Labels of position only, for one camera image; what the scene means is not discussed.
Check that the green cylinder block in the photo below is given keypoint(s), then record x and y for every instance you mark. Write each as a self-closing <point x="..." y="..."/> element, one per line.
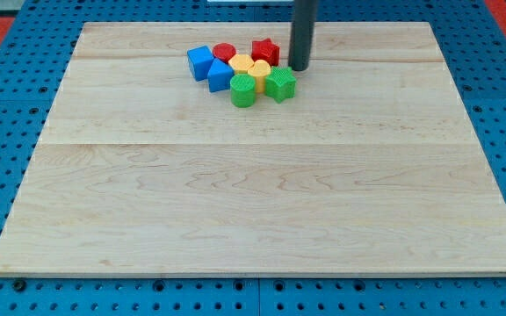
<point x="242" y="90"/>

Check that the green star block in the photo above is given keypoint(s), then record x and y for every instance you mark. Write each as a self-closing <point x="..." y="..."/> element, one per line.
<point x="280" y="84"/>

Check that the yellow heart block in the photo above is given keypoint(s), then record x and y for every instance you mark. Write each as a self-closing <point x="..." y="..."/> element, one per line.
<point x="259" y="71"/>

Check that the blue triangle block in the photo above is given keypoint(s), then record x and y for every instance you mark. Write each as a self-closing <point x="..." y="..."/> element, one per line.
<point x="219" y="76"/>

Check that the yellow hexagon block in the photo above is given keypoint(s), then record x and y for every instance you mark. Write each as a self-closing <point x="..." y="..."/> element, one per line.
<point x="241" y="63"/>

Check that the red star block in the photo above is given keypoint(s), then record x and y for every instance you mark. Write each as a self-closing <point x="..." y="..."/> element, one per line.
<point x="265" y="50"/>

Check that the red cylinder block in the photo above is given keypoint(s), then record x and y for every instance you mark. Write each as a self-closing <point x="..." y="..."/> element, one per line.
<point x="224" y="51"/>

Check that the blue cube block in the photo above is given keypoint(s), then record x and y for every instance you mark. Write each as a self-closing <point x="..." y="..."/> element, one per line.
<point x="200" y="59"/>

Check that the light wooden board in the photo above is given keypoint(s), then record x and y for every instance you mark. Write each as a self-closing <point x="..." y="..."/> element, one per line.
<point x="373" y="169"/>

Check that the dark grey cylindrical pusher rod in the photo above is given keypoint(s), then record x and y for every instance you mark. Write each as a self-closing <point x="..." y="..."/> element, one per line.
<point x="301" y="34"/>

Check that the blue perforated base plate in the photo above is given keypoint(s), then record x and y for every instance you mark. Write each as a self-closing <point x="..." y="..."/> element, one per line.
<point x="34" y="55"/>

